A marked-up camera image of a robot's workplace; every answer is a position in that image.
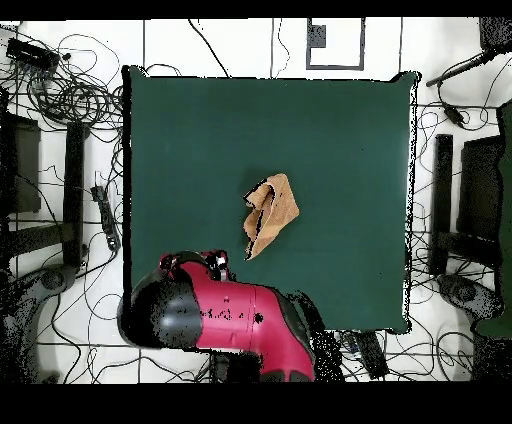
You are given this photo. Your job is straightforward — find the black stand bar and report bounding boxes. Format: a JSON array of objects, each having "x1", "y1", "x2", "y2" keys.
[
  {"x1": 429, "y1": 133, "x2": 455, "y2": 276},
  {"x1": 61, "y1": 120, "x2": 91, "y2": 268}
]

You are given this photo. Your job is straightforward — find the dark green table cloth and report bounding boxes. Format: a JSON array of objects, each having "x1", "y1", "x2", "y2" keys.
[{"x1": 121, "y1": 64, "x2": 421, "y2": 335}]

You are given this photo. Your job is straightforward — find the black rod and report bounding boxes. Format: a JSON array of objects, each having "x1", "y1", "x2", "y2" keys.
[{"x1": 424, "y1": 48, "x2": 499, "y2": 88}]

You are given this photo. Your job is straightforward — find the black box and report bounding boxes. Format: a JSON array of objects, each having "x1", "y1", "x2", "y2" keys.
[{"x1": 478, "y1": 16, "x2": 512, "y2": 54}]

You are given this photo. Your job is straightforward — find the tangled black cables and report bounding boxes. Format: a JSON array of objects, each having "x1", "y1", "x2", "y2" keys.
[{"x1": 0, "y1": 23, "x2": 125, "y2": 133}]

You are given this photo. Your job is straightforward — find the grey square floor frame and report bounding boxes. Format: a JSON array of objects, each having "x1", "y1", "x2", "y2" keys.
[{"x1": 305, "y1": 17, "x2": 366, "y2": 72}]

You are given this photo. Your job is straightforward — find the small black power adapter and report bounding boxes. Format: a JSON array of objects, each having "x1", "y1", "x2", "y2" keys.
[{"x1": 442, "y1": 101, "x2": 468, "y2": 130}]

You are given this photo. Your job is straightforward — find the grey round stand base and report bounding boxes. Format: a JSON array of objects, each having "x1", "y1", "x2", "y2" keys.
[
  {"x1": 0, "y1": 263, "x2": 79, "y2": 383},
  {"x1": 437, "y1": 272, "x2": 503, "y2": 323}
]

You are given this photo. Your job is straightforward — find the tan terry towel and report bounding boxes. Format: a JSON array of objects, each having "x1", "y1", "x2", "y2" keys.
[{"x1": 242, "y1": 172, "x2": 300, "y2": 262}]

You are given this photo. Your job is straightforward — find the green cloth sheet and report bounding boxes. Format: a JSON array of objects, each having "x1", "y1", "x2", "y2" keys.
[{"x1": 474, "y1": 97, "x2": 512, "y2": 340}]

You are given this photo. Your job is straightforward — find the black power strip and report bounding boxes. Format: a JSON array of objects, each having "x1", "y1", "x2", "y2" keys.
[
  {"x1": 90, "y1": 184, "x2": 122, "y2": 253},
  {"x1": 353, "y1": 330, "x2": 390, "y2": 380}
]

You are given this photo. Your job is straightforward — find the black panel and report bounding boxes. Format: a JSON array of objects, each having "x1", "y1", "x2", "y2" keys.
[
  {"x1": 0, "y1": 113, "x2": 42, "y2": 215},
  {"x1": 456, "y1": 134, "x2": 506, "y2": 243}
]

